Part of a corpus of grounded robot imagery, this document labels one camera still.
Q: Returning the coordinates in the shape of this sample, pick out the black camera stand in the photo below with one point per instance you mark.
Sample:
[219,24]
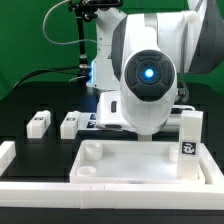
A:
[85,11]

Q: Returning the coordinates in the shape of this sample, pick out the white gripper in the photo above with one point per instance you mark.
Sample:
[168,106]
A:
[109,112]

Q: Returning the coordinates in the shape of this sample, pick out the black marker plate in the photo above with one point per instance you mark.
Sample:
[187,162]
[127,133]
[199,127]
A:
[87,121]

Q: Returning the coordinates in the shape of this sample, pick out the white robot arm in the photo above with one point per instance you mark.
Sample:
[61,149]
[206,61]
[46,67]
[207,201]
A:
[139,57]

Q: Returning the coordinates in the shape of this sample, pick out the white desk top tray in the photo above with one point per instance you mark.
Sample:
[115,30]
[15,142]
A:
[127,162]

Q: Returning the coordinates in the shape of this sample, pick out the white U-shaped fence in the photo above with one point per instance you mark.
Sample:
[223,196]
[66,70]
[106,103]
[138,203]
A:
[208,196]

